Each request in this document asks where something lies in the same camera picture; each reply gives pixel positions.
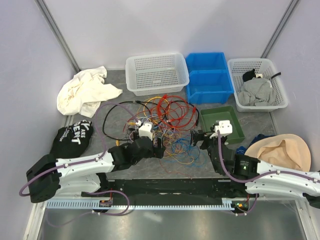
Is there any black cable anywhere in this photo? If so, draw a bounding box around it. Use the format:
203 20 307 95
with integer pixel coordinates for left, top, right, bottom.
102 99 201 140

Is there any blue thin wire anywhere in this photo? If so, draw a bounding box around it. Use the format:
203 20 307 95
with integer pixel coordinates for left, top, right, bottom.
164 138 201 167

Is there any cream white cloth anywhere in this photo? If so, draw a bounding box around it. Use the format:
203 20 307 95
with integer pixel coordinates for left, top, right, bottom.
56 66 123 118

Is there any beige bucket hat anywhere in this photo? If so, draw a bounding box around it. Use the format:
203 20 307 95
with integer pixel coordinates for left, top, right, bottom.
244 134 311 172

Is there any slotted cable duct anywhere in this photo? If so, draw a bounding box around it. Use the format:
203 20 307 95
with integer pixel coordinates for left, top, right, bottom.
45 199 235 211

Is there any red ethernet cable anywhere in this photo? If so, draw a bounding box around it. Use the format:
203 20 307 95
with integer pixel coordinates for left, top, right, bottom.
156 93 198 130

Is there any blue cloth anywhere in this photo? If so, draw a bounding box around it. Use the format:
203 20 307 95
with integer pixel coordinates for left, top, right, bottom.
235 133 272 155

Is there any orange yellow cable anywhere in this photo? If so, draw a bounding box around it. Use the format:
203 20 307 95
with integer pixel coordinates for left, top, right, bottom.
142 95 163 121

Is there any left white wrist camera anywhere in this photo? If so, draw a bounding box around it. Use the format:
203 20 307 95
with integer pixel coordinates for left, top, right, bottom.
135 120 153 140

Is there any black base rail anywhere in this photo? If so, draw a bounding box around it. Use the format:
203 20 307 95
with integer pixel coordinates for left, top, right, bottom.
96 178 248 205

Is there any blue plastic bin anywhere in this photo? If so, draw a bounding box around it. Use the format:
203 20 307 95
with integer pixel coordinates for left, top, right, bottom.
185 52 234 105

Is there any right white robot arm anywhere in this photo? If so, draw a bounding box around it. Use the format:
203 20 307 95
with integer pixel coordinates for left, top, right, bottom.
190 126 320 209

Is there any green plastic tray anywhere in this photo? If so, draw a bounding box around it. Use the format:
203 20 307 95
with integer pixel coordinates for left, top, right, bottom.
199 106 245 145

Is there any white perforated basket left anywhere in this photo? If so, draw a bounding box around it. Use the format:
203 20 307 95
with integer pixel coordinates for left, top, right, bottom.
125 52 190 96

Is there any black sock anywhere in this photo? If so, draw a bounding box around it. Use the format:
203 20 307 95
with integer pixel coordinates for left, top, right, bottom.
242 69 256 82

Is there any black printed t-shirt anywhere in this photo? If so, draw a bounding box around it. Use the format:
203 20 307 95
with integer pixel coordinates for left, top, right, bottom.
50 120 94 159

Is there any grey garment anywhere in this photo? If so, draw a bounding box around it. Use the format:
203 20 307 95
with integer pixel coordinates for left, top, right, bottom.
237 78 277 107

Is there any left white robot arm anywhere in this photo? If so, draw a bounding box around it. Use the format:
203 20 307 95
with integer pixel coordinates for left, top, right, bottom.
19 126 166 203

